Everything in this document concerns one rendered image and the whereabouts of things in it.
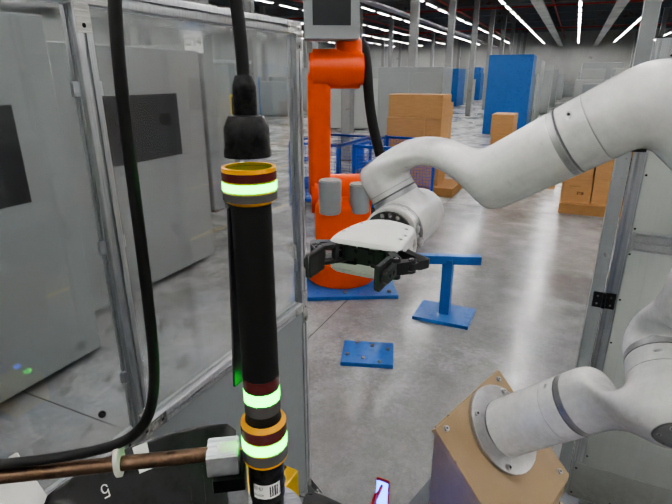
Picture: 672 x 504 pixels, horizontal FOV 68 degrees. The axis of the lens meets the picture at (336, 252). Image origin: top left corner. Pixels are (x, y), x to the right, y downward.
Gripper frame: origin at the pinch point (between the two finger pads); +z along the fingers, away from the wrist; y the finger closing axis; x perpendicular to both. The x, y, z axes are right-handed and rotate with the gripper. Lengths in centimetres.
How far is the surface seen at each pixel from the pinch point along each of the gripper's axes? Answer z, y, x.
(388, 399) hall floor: -194, 61, -165
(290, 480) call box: -19, 21, -58
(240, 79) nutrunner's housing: 19.2, -0.5, 22.0
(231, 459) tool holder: 21.5, 1.4, -11.6
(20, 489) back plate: 21, 40, -33
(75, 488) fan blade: 23.3, 23.5, -23.3
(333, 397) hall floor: -181, 92, -165
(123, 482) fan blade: 20.0, 19.5, -23.6
